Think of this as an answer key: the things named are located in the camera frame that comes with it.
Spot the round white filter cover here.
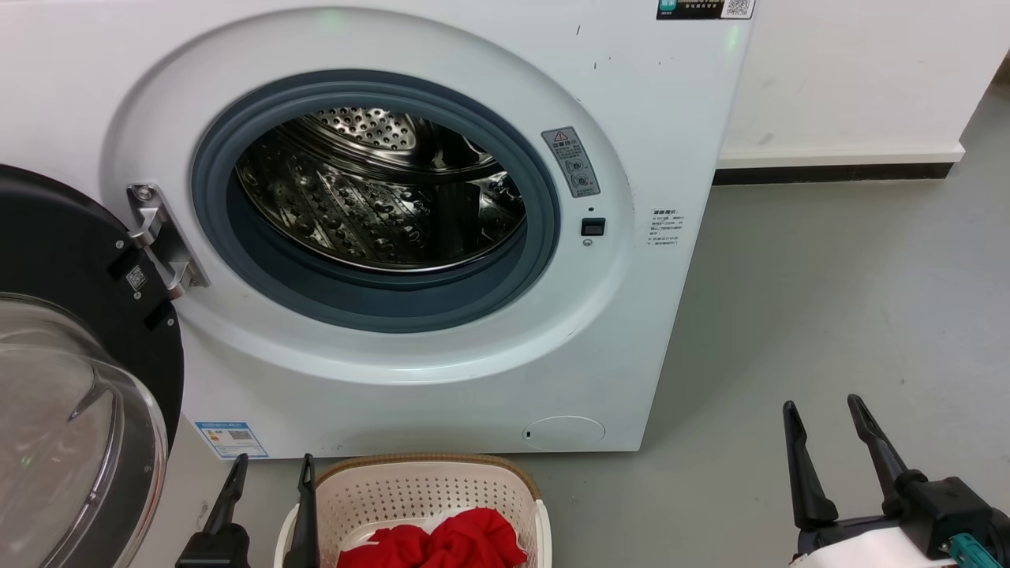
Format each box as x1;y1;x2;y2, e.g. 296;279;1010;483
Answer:
522;416;607;451

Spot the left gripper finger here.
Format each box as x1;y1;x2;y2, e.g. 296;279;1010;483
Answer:
204;454;249;533
289;454;320;549

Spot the black baseboard strip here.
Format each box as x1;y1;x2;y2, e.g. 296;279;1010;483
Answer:
713;163;956;186

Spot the grey rubber door gasket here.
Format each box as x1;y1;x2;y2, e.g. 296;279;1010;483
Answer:
191;69;562;334

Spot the red cloth garment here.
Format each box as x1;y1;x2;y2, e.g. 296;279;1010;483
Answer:
337;507;528;568

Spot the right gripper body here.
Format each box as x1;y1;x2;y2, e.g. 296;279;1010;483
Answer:
789;471;1010;568

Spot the small white text label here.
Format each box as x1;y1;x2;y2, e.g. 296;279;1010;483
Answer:
649;208;684;249

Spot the stainless steel washing machine drum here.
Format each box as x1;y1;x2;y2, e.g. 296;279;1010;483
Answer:
235;106;528;274

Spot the silver metal door hinge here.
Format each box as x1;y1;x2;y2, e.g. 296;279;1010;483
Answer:
126;184;210;301

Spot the cream perforated laundry basket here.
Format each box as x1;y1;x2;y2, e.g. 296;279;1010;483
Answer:
274;454;552;568

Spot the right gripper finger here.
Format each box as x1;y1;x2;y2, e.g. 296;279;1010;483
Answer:
847;394;908;498
783;401;839;531

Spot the open washer door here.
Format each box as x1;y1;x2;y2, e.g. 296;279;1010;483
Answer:
0;164;185;568

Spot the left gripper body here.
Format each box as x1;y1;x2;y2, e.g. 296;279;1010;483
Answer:
175;527;320;568

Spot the white front-load washing machine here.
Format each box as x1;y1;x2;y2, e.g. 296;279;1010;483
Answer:
0;0;757;460

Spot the blue energy label sticker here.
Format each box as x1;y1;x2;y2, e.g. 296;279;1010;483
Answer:
194;420;269;460

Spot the grey warning sticker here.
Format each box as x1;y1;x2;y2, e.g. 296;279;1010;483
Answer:
541;126;601;199

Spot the teal connector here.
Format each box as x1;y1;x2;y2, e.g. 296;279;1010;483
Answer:
947;534;981;568

